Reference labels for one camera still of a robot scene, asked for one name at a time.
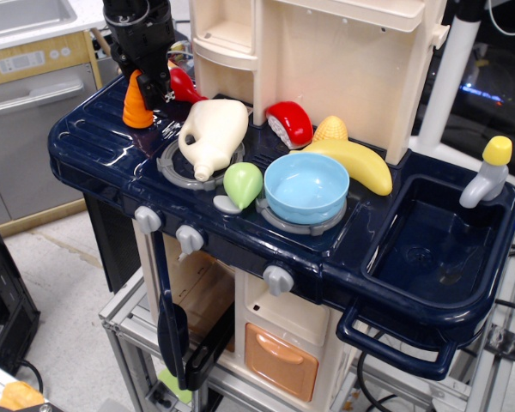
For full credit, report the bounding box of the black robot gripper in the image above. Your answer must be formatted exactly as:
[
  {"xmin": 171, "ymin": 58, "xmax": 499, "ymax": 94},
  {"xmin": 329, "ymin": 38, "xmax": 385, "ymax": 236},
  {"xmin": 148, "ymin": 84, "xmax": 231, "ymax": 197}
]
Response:
[{"xmin": 103, "ymin": 0, "xmax": 175, "ymax": 110}]

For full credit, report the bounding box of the orange toy carrot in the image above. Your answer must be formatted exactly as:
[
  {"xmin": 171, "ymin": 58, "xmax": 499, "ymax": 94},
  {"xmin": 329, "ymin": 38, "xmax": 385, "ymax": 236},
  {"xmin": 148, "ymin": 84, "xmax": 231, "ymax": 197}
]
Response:
[{"xmin": 123, "ymin": 70, "xmax": 154, "ymax": 129}]

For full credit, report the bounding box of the light blue toy bowl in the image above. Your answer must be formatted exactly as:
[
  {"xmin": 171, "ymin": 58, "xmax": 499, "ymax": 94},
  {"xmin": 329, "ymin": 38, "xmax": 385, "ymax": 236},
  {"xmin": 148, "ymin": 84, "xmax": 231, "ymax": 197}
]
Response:
[{"xmin": 264, "ymin": 153, "xmax": 350, "ymax": 225}]

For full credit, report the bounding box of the red toy ketchup bottle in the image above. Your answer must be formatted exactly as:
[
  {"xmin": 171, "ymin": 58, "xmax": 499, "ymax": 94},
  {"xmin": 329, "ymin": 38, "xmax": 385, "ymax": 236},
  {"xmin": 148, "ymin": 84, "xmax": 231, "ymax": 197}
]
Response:
[{"xmin": 168, "ymin": 64, "xmax": 206, "ymax": 104}]

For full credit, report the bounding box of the cream toy milk jug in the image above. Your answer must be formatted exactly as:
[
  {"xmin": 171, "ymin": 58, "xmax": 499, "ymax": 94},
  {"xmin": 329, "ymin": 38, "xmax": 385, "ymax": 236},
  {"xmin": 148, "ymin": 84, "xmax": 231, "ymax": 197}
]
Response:
[{"xmin": 178, "ymin": 99, "xmax": 248, "ymax": 182}]

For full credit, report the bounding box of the wooden grey toy dishwasher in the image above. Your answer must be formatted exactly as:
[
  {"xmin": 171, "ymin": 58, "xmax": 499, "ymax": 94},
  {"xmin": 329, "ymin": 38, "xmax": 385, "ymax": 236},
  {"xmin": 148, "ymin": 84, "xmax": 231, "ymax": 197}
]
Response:
[{"xmin": 0, "ymin": 1, "xmax": 111, "ymax": 236}]

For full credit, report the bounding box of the green toy pear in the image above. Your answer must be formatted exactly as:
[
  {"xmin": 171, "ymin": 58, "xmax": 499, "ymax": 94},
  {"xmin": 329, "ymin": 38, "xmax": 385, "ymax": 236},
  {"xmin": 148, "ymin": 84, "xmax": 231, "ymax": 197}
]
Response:
[{"xmin": 223, "ymin": 162, "xmax": 264, "ymax": 209}]

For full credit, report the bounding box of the grey left stove knob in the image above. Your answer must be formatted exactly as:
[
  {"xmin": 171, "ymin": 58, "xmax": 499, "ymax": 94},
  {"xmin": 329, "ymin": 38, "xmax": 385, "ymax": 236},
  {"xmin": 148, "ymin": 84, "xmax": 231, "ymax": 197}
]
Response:
[{"xmin": 134, "ymin": 206, "xmax": 162, "ymax": 234}]

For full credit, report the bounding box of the grey stove knob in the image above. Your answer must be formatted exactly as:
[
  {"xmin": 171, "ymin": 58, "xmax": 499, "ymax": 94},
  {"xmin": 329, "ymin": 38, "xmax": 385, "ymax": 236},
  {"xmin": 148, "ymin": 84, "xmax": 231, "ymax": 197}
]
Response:
[
  {"xmin": 134, "ymin": 206, "xmax": 162, "ymax": 234},
  {"xmin": 175, "ymin": 225, "xmax": 204, "ymax": 255},
  {"xmin": 263, "ymin": 265, "xmax": 294, "ymax": 296}
]

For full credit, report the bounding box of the red toy sushi piece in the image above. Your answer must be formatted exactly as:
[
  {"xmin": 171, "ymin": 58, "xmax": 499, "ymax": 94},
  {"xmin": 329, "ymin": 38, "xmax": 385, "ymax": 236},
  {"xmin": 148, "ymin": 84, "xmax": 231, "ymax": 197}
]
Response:
[{"xmin": 265, "ymin": 101, "xmax": 314, "ymax": 149}]

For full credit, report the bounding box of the grey middle stove knob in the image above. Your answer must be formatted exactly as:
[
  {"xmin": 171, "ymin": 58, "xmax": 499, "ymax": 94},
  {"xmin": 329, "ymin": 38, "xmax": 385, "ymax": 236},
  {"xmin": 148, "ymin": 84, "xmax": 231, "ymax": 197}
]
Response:
[{"xmin": 175, "ymin": 225, "xmax": 204, "ymax": 255}]

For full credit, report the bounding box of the yellow toy corn cob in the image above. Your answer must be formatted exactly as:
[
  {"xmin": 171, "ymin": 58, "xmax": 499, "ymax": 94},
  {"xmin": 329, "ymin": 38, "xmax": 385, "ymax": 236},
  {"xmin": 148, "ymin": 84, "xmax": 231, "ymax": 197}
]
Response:
[{"xmin": 312, "ymin": 115, "xmax": 348, "ymax": 142}]

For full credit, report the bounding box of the cream toy kitchen upper cabinet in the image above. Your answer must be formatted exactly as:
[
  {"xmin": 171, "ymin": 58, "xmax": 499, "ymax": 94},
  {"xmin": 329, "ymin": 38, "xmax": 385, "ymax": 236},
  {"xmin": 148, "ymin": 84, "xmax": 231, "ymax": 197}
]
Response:
[{"xmin": 188, "ymin": 0, "xmax": 451, "ymax": 167}]

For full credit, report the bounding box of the yellow toy banana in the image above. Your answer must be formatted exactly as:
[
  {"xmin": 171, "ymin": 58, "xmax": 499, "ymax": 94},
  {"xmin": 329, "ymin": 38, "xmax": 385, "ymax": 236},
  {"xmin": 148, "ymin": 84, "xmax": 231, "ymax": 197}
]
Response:
[{"xmin": 292, "ymin": 140, "xmax": 393, "ymax": 196}]

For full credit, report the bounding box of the grey right stove knob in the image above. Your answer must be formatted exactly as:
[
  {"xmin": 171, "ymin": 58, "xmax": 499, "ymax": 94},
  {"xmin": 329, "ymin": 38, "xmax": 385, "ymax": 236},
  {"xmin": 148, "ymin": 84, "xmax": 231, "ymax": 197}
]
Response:
[{"xmin": 263, "ymin": 265, "xmax": 294, "ymax": 296}]

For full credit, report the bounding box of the navy hanging toy spoon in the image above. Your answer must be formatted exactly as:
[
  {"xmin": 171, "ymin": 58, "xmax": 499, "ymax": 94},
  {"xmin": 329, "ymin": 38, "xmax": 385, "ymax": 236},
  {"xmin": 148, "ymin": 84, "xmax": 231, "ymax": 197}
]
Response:
[{"xmin": 151, "ymin": 231, "xmax": 189, "ymax": 390}]

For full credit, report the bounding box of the black computer case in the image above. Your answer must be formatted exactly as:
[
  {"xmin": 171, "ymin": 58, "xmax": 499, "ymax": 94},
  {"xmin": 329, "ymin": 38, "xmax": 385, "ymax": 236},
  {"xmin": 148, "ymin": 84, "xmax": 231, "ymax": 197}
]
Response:
[{"xmin": 0, "ymin": 234, "xmax": 40, "ymax": 375}]

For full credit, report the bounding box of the black toy oven door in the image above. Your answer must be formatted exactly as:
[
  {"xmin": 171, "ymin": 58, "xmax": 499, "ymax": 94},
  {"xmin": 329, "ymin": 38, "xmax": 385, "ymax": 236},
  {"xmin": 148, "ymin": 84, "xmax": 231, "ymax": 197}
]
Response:
[{"xmin": 185, "ymin": 303, "xmax": 235, "ymax": 391}]

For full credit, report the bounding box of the cream toy kitchen lower body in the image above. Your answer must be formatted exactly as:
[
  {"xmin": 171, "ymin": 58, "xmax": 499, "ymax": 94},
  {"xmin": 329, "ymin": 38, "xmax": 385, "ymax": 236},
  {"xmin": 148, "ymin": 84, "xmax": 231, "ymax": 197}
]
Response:
[{"xmin": 132, "ymin": 221, "xmax": 361, "ymax": 404}]

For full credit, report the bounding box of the orange toy drawer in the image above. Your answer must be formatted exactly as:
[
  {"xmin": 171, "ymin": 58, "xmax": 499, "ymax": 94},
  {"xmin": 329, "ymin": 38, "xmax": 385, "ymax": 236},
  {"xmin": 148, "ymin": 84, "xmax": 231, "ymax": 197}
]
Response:
[{"xmin": 245, "ymin": 324, "xmax": 318, "ymax": 403}]

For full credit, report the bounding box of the navy toy kitchen countertop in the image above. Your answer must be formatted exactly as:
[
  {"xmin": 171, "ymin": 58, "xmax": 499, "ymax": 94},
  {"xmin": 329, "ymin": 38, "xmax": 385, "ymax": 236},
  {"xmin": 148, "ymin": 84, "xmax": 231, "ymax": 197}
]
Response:
[{"xmin": 48, "ymin": 79, "xmax": 515, "ymax": 380}]

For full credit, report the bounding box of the grey toy faucet yellow cap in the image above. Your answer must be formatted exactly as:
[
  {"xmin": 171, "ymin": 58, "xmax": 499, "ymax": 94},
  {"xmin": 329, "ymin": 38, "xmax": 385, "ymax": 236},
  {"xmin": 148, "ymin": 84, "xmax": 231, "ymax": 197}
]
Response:
[{"xmin": 459, "ymin": 136, "xmax": 513, "ymax": 209}]

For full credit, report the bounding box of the grey left stove burner ring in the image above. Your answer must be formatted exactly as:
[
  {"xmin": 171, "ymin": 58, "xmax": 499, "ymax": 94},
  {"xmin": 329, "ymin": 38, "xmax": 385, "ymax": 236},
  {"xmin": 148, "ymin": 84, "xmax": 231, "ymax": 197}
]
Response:
[{"xmin": 155, "ymin": 136, "xmax": 245, "ymax": 192}]

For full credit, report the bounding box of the grey stove burner ring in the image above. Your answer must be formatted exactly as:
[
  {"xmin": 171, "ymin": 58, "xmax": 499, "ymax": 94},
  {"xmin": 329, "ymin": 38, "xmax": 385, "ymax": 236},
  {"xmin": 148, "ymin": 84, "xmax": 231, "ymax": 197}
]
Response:
[
  {"xmin": 255, "ymin": 197, "xmax": 348, "ymax": 237},
  {"xmin": 155, "ymin": 136, "xmax": 245, "ymax": 192}
]

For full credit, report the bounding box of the grey right stove burner ring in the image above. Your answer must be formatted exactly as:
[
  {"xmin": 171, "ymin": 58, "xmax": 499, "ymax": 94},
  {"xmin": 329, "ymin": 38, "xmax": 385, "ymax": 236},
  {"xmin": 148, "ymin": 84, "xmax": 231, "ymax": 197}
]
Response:
[{"xmin": 255, "ymin": 197, "xmax": 348, "ymax": 237}]

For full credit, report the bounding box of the aluminium frame cart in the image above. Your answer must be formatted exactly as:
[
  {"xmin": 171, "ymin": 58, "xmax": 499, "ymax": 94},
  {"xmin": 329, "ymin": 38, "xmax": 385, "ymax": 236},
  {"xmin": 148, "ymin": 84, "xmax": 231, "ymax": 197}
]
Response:
[{"xmin": 100, "ymin": 251, "xmax": 515, "ymax": 411}]

